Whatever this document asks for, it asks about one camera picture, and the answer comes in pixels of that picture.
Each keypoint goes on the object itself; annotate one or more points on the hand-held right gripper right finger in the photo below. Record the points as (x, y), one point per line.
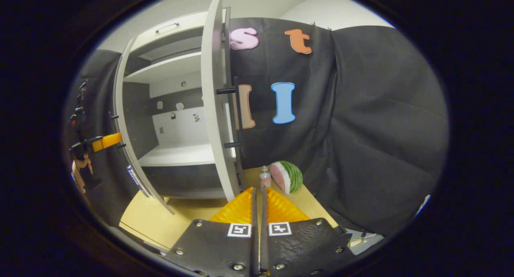
(305, 249)

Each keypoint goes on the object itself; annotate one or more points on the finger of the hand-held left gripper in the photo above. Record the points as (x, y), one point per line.
(106, 142)

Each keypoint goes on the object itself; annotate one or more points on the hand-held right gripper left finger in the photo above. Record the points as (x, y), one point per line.
(217, 249)

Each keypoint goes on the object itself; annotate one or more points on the grey double-door shoe cabinet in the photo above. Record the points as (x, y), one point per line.
(188, 22)

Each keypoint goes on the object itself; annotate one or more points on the white inner cabinet shelf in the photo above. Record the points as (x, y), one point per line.
(176, 155)
(168, 68)

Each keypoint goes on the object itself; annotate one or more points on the toy watermelon wedge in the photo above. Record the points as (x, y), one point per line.
(291, 176)

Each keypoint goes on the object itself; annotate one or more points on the small pink white bottle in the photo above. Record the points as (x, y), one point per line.
(265, 178)

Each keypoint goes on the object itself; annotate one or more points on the black backdrop cloth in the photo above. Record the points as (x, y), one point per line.
(361, 108)

